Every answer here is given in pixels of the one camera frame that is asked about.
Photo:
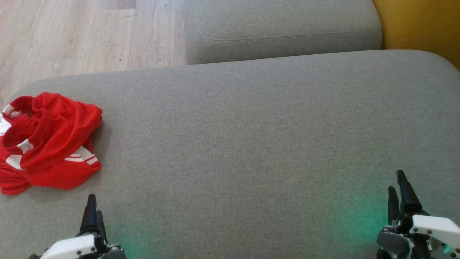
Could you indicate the large grey sofa seat cushion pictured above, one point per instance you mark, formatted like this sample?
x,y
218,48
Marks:
x,y
233,151

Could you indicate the left gripper white-grey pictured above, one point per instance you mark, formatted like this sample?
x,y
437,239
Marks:
x,y
72,248

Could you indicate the right gripper white-grey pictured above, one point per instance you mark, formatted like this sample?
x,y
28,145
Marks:
x,y
431,228

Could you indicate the small grey sofa cushion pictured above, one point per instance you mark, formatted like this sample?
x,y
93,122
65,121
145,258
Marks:
x,y
280,25

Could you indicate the mustard yellow sofa cushion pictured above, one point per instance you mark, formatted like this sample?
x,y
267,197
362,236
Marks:
x,y
420,25

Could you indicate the red jersey white sleeves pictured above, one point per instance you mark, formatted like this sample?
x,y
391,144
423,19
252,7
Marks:
x,y
54,178

